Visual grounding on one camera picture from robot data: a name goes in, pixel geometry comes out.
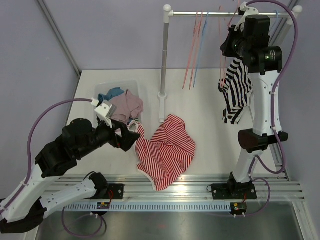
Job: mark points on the aluminium mounting rail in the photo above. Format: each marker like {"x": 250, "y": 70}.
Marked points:
{"x": 211, "y": 166}

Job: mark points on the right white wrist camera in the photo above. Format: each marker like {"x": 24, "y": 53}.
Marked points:
{"x": 246, "y": 11}

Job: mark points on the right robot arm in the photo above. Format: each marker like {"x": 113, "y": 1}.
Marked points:
{"x": 265, "y": 66}

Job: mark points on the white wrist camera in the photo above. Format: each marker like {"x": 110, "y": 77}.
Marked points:
{"x": 246, "y": 11}
{"x": 104, "y": 110}

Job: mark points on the green striped tank top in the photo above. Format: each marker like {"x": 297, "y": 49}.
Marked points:
{"x": 132, "y": 122}

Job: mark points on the mauve tank top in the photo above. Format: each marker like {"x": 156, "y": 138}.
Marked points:
{"x": 128, "y": 106}

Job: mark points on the white slotted cable duct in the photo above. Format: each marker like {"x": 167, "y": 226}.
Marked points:
{"x": 94, "y": 206}

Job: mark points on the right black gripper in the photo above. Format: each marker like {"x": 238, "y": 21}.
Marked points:
{"x": 225, "y": 47}

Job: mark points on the teal tank top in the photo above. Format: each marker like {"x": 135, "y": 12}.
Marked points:
{"x": 112, "y": 93}

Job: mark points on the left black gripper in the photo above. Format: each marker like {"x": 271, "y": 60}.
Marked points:
{"x": 128, "y": 138}

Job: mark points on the blue hanger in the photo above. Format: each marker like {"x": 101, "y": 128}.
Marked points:
{"x": 204, "y": 28}
{"x": 276, "y": 18}

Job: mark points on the pink hanger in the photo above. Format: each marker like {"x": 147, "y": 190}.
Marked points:
{"x": 191, "y": 50}
{"x": 195, "y": 47}
{"x": 223, "y": 25}

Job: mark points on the red striped tank top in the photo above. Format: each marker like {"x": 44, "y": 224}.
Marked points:
{"x": 167, "y": 155}

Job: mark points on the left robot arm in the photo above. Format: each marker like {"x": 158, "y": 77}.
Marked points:
{"x": 78, "y": 139}

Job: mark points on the black white striped garment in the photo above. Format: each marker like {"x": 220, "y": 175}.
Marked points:
{"x": 237, "y": 90}

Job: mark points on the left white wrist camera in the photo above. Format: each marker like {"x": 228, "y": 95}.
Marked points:
{"x": 104, "y": 110}

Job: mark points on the translucent plastic basket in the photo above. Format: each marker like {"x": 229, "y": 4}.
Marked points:
{"x": 127, "y": 84}

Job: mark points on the white clothes rack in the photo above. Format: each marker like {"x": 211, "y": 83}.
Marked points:
{"x": 291, "y": 16}

